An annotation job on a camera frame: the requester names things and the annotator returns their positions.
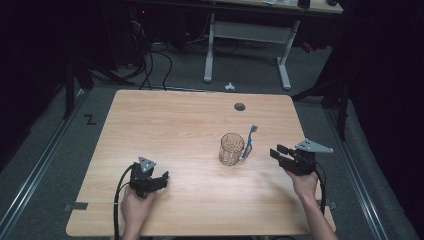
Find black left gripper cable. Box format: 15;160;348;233
113;162;138;240

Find blue toothbrush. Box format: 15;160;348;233
241;124;259;161

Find clear glass mug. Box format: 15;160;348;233
218;132;252;167

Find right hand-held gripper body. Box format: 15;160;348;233
283;138;334;177

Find black metal stand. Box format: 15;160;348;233
291;74;352;142
61;54;96;121

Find white-legged desk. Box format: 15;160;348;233
203;0;345;92

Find person's left hand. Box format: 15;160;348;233
120;185;158;231

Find person's right hand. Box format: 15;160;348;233
284;168;320;202

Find metal floor rail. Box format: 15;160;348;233
0;89;88;236
323;108;390;240

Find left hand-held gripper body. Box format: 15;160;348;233
128;156;158;200

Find black floor cables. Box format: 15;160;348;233
137;41;175;92

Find dark computer tower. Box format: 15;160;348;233
127;5;152;68

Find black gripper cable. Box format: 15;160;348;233
314;162;328;215
113;162;138;240

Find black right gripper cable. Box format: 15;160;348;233
314;162;328;215

